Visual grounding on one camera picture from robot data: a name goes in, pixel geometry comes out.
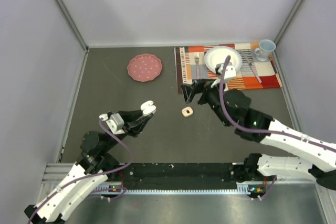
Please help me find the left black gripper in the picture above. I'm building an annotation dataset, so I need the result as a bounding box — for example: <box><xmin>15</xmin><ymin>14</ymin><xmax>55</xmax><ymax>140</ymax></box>
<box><xmin>102</xmin><ymin>108</ymin><xmax>153</xmax><ymax>152</ymax></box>

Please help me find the pink handled knife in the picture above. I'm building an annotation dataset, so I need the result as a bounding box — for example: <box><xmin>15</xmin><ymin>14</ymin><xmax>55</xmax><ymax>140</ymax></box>
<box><xmin>242</xmin><ymin>52</ymin><xmax>262</xmax><ymax>83</ymax></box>

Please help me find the patchwork colourful placemat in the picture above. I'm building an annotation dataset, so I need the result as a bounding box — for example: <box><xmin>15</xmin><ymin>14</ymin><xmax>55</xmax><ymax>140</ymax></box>
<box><xmin>175</xmin><ymin>42</ymin><xmax>282</xmax><ymax>94</ymax></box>

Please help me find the pink handled fork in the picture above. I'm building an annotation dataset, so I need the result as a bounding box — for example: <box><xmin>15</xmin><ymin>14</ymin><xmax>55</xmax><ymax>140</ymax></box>
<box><xmin>194</xmin><ymin>52</ymin><xmax>200</xmax><ymax>79</ymax></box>

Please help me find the white earbud charging case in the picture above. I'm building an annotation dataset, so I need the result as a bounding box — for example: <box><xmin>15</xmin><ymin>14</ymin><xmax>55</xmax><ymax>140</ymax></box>
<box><xmin>181</xmin><ymin>106</ymin><xmax>194</xmax><ymax>118</ymax></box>

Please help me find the pink polka dot plate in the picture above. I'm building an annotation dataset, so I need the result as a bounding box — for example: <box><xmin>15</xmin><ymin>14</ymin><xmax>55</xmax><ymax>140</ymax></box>
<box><xmin>127</xmin><ymin>54</ymin><xmax>163</xmax><ymax>82</ymax></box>

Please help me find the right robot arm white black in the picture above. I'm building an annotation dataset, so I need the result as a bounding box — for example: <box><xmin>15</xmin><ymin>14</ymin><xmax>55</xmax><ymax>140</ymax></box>
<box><xmin>181</xmin><ymin>79</ymin><xmax>335</xmax><ymax>190</ymax></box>

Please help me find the light blue mug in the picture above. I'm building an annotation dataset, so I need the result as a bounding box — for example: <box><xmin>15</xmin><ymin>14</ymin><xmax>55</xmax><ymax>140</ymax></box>
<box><xmin>254</xmin><ymin>39</ymin><xmax>276</xmax><ymax>61</ymax></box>

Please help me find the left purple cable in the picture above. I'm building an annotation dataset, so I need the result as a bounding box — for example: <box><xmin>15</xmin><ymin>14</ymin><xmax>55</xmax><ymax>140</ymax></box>
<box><xmin>26</xmin><ymin>118</ymin><xmax>136</xmax><ymax>224</ymax></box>

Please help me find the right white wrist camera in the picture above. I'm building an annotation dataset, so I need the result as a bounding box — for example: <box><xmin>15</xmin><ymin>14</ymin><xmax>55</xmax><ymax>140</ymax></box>
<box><xmin>211</xmin><ymin>62</ymin><xmax>236</xmax><ymax>88</ymax></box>

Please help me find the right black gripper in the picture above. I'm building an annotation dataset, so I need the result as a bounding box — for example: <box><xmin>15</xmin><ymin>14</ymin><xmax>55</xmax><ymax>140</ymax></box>
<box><xmin>180</xmin><ymin>77</ymin><xmax>232</xmax><ymax>127</ymax></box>

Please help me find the grey slotted cable duct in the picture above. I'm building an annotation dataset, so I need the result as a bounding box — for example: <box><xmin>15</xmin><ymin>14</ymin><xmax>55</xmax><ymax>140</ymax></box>
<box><xmin>90</xmin><ymin>184</ymin><xmax>266</xmax><ymax>196</ymax></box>

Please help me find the white paper plate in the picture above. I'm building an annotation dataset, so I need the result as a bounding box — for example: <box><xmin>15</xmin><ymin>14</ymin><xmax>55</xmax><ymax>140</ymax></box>
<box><xmin>204</xmin><ymin>46</ymin><xmax>243</xmax><ymax>73</ymax></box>

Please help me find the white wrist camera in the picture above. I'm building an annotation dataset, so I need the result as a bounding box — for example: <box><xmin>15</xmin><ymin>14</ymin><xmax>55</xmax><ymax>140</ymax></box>
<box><xmin>99</xmin><ymin>112</ymin><xmax>125</xmax><ymax>135</ymax></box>
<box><xmin>211</xmin><ymin>62</ymin><xmax>236</xmax><ymax>88</ymax></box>

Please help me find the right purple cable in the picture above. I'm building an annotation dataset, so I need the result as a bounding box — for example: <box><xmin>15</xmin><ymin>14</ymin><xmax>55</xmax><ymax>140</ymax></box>
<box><xmin>219</xmin><ymin>55</ymin><xmax>336</xmax><ymax>201</ymax></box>

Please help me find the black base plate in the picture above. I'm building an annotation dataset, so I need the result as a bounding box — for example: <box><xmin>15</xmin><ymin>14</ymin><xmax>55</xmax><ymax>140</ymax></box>
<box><xmin>104</xmin><ymin>162</ymin><xmax>266</xmax><ymax>190</ymax></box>

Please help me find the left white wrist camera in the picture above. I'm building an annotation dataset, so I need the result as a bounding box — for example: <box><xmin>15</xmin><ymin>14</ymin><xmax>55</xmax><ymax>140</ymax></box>
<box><xmin>99</xmin><ymin>112</ymin><xmax>125</xmax><ymax>135</ymax></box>

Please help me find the purple cable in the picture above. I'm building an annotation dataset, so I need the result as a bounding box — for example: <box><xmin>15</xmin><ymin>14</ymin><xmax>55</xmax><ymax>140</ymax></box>
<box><xmin>26</xmin><ymin>118</ymin><xmax>136</xmax><ymax>224</ymax></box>
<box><xmin>219</xmin><ymin>55</ymin><xmax>336</xmax><ymax>201</ymax></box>

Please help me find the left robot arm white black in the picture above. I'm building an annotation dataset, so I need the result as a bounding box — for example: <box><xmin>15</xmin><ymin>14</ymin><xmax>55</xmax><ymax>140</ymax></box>
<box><xmin>24</xmin><ymin>102</ymin><xmax>156</xmax><ymax>223</ymax></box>

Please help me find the aluminium frame rail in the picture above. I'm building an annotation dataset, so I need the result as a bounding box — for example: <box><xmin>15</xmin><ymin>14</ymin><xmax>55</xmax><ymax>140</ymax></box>
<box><xmin>42</xmin><ymin>163</ymin><xmax>72</xmax><ymax>183</ymax></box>

